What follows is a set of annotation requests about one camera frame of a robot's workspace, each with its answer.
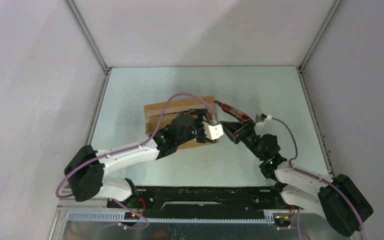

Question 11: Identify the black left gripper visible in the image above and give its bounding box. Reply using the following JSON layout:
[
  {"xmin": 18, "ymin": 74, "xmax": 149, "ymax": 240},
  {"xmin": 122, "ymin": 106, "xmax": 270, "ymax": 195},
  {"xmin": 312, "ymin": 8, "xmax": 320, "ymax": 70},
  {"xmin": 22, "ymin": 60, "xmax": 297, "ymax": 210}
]
[{"xmin": 176, "ymin": 109, "xmax": 210, "ymax": 147}]

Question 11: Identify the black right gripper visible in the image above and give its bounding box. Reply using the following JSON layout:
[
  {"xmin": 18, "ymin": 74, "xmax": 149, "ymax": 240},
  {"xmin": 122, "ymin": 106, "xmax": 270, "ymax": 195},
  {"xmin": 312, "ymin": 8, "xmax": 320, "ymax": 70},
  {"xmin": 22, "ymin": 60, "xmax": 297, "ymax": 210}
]
[{"xmin": 219, "ymin": 119, "xmax": 265, "ymax": 162}]

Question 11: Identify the red black utility knife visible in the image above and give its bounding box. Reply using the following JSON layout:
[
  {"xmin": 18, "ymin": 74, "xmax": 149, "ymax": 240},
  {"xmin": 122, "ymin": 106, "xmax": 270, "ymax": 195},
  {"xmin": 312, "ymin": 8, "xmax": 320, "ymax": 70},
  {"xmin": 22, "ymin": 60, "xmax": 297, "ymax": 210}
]
[{"xmin": 214, "ymin": 100, "xmax": 256, "ymax": 126}]

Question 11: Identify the brown cardboard express box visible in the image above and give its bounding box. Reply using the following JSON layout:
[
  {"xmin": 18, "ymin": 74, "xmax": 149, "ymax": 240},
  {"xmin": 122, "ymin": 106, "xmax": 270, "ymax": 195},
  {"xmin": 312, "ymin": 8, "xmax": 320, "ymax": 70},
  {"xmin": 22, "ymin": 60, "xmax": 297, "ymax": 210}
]
[{"xmin": 143, "ymin": 96, "xmax": 217, "ymax": 151}]

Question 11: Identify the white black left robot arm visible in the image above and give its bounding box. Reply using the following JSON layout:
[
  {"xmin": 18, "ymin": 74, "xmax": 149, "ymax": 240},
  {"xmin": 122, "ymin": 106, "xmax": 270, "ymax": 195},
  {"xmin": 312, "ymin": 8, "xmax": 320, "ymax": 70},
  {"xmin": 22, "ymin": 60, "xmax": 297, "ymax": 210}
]
[{"xmin": 63, "ymin": 108, "xmax": 212, "ymax": 208}]

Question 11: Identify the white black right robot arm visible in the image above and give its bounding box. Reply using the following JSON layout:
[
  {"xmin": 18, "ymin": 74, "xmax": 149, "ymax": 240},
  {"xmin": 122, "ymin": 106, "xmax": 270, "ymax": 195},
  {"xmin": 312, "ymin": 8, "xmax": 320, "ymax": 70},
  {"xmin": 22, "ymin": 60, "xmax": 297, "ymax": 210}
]
[{"xmin": 221, "ymin": 119, "xmax": 374, "ymax": 237}]

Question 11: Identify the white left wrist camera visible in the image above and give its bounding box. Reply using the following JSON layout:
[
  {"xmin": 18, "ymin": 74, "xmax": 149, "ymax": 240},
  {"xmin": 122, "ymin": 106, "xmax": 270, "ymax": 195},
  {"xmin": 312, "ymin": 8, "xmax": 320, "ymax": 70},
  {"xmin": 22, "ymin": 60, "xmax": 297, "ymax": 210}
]
[{"xmin": 202, "ymin": 121, "xmax": 224, "ymax": 141}]

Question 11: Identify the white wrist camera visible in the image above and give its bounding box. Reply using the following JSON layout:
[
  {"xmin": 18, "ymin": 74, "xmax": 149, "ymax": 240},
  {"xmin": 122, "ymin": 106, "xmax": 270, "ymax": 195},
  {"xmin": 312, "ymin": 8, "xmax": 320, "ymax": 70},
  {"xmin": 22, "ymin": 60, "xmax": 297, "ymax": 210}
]
[
  {"xmin": 202, "ymin": 121, "xmax": 224, "ymax": 141},
  {"xmin": 255, "ymin": 113, "xmax": 272, "ymax": 127}
]

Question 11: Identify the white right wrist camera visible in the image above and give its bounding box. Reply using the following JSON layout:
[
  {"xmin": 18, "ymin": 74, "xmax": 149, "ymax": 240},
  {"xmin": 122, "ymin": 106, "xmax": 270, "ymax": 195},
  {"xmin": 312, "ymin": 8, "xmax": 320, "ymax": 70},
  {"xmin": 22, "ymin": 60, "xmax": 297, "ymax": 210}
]
[{"xmin": 255, "ymin": 113, "xmax": 272, "ymax": 127}]

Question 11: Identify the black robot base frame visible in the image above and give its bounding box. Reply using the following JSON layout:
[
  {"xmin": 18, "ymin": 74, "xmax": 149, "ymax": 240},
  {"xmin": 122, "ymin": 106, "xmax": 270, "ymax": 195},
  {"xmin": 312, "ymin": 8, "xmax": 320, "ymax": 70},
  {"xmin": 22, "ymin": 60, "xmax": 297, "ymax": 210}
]
[{"xmin": 79, "ymin": 178, "xmax": 339, "ymax": 230}]

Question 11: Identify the aluminium right corner post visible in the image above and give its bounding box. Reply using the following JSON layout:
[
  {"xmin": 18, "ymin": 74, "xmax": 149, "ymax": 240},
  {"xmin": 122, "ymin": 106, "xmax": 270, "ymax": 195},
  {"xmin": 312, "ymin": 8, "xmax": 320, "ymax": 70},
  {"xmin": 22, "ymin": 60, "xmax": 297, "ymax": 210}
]
[{"xmin": 298, "ymin": 0, "xmax": 344, "ymax": 73}]

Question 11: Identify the aluminium corner post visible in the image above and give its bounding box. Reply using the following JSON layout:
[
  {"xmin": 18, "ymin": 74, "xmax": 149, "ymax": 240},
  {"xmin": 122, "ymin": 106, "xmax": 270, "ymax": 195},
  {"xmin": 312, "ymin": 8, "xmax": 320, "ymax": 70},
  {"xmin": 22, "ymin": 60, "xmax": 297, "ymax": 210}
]
[
  {"xmin": 298, "ymin": 0, "xmax": 344, "ymax": 73},
  {"xmin": 64, "ymin": 0, "xmax": 110, "ymax": 74}
]

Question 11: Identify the aluminium left corner post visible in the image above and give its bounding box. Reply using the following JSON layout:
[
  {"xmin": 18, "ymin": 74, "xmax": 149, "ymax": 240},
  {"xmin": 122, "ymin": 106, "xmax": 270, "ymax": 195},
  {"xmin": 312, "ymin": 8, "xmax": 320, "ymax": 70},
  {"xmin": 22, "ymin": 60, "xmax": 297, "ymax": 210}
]
[{"xmin": 64, "ymin": 0, "xmax": 110, "ymax": 74}]

